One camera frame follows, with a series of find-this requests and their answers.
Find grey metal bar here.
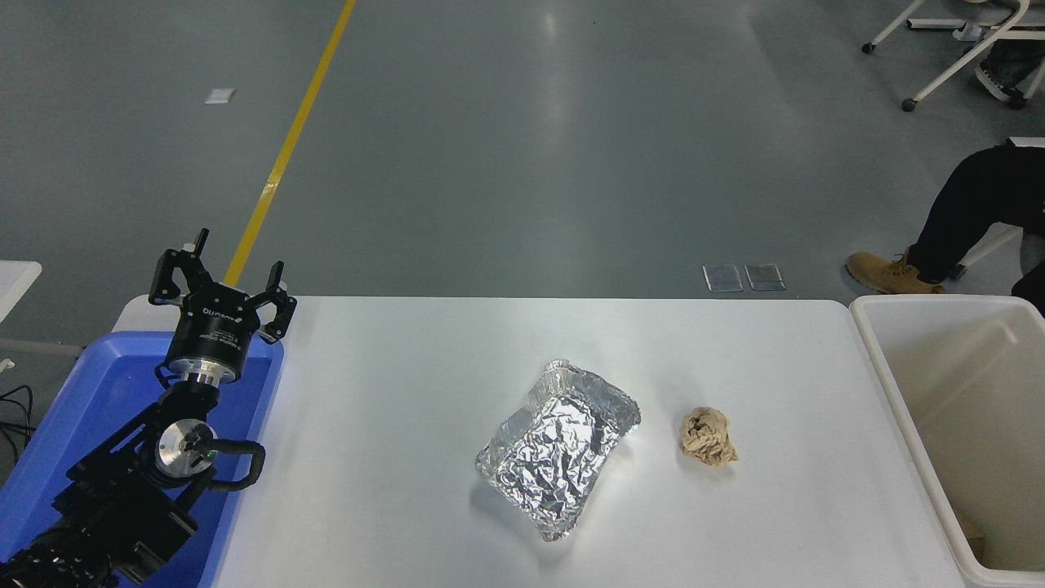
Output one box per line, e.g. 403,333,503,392
0,338,85,361

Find blue plastic tray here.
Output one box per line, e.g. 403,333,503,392
0,331,285,588

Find white wheeled chair frame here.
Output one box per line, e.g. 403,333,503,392
860,0,1045,113

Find small white side table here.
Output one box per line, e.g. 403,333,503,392
0,261,42,323

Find black cables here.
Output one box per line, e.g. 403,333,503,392
0,385,35,460

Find large pale plastic bin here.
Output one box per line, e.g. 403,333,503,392
849,296,1045,587

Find crumpled tan paper ball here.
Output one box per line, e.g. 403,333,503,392
680,407,739,467

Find person's tan boot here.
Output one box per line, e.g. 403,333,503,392
845,251,949,296

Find crumpled foil tray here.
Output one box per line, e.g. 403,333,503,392
475,359,642,541

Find person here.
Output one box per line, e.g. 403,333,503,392
845,145,1045,318
975,37,1045,110

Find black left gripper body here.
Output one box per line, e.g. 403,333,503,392
166,292,264,378

